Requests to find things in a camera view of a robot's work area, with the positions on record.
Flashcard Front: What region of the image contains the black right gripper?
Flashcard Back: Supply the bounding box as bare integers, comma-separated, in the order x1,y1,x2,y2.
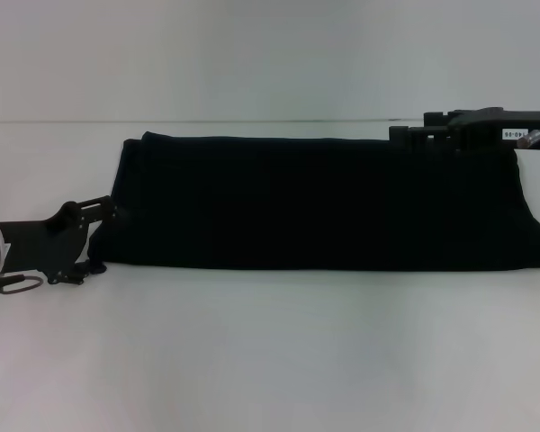
388,105,540,153

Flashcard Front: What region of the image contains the black shirt with FREE print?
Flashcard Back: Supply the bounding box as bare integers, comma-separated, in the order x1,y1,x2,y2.
87,130,540,275

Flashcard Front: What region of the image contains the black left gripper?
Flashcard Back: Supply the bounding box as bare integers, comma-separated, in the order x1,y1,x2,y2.
0,194,131,285

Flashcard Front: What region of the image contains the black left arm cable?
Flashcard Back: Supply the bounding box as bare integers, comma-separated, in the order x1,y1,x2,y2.
0,273,43,297

